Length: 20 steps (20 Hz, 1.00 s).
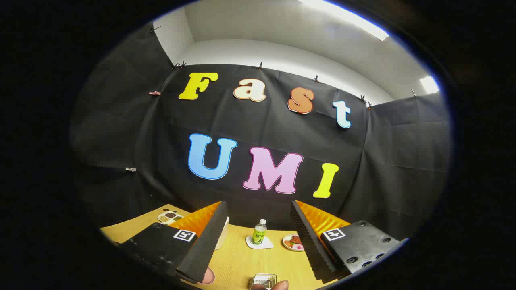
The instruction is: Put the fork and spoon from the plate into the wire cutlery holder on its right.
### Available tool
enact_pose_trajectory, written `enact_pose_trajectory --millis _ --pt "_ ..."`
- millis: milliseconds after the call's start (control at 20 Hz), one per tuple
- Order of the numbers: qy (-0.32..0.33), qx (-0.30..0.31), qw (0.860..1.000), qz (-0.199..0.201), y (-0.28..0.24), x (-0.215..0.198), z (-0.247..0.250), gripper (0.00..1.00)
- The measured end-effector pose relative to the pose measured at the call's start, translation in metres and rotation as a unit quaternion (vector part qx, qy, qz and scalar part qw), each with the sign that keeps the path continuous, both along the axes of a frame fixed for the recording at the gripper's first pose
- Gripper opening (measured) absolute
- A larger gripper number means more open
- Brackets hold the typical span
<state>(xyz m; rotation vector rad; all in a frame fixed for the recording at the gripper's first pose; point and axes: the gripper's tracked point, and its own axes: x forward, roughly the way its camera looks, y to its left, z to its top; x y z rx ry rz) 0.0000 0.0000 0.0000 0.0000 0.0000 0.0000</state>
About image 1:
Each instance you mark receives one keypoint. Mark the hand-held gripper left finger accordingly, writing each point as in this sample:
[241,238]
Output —
[209,245]

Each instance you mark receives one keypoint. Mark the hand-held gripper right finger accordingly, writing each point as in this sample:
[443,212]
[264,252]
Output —
[308,245]

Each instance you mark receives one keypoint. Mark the brown meat piece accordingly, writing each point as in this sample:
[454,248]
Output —
[295,240]

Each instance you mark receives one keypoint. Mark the white toaster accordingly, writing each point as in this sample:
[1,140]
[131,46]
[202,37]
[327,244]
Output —
[223,235]

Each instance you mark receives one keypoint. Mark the white plate of food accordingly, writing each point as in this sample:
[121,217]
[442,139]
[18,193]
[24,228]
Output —
[288,244]

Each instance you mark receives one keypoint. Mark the pink plate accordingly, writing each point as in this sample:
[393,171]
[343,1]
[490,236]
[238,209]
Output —
[209,277]

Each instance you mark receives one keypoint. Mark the white coaster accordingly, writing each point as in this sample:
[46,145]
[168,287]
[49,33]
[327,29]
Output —
[266,245]

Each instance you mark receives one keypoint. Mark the white divided condiment dish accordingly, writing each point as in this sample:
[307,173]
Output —
[169,217]

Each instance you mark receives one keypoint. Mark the green label drink bottle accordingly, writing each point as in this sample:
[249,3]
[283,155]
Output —
[259,233]

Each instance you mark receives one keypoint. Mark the metal drainer basket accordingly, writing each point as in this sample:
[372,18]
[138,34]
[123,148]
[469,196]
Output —
[264,280]

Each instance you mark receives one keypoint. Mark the row of black cloth clips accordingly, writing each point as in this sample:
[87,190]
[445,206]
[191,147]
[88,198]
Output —
[260,65]

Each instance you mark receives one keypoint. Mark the small ceiling light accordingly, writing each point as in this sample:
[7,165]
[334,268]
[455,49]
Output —
[429,84]

